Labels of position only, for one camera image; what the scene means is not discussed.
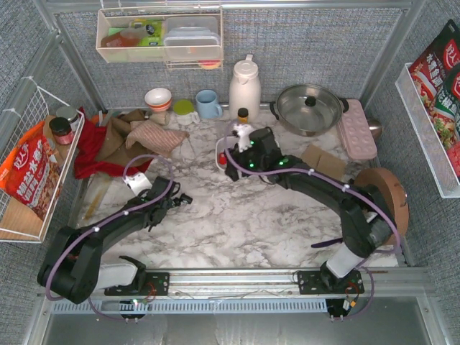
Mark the right white wire basket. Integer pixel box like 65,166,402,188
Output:
395,63,459,199

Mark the white thermos jug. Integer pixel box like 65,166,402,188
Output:
229,54,262,123

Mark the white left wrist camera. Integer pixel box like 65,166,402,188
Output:
123,172,152,196

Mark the cream wall storage bin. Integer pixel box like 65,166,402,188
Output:
96,6,224,69

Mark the red seasoning packet left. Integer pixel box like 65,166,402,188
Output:
1,121,60,220

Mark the pink egg tray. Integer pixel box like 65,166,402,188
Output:
336,98,377,160

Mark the green lid white cup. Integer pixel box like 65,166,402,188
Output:
172,99,200,126

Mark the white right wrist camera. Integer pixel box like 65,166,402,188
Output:
232,124,254,152

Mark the red cloth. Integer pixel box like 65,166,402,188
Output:
74,119,130,179

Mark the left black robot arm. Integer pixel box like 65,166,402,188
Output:
37,177,193,304

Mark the white rectangular storage basket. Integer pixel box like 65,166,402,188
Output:
215,137,231,173

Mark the left white wire basket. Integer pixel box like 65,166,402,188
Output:
1,85,85,243

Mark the round wooden cutting board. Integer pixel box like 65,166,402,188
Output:
354,167,410,238

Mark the clear plastic food container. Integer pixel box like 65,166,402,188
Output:
162,16,221,61

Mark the pink striped cloth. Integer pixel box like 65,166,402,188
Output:
125,120,189,157

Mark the white orange striped bowl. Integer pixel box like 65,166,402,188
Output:
144,88,172,111

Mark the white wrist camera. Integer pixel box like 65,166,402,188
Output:
123,172,152,196
232,124,254,152

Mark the white wire basket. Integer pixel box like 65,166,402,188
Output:
395,63,459,199
1,85,85,243

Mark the red coffee capsule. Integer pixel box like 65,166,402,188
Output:
218,152,227,165

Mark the red seasoning packet right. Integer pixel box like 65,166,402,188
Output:
409,19,459,176

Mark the brown cardboard piece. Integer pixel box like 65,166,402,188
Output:
300,144,346,180

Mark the black coffee capsule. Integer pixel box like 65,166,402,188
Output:
180,193,193,204

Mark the purple knife handle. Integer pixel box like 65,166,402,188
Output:
311,238,343,249

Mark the blue mug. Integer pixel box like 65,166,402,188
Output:
195,90,223,119

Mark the red seasoning packet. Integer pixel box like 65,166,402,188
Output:
409,19,459,176
1,121,60,220

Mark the orange spice bottle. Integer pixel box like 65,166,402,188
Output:
237,108,249,124

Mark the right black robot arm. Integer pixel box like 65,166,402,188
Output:
224,121,400,292

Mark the silver lid jar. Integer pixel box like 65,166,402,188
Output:
56,106,80,132

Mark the steel ladle bowl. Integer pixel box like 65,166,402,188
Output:
367,119,383,141

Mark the steel pot with lid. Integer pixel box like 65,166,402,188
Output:
269,84,349,137

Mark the brown cloth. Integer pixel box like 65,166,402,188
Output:
95,109,152,166

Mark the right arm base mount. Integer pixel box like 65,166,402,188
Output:
295,263,365,295

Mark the dark lid jar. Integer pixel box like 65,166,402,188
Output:
49,117,74,145

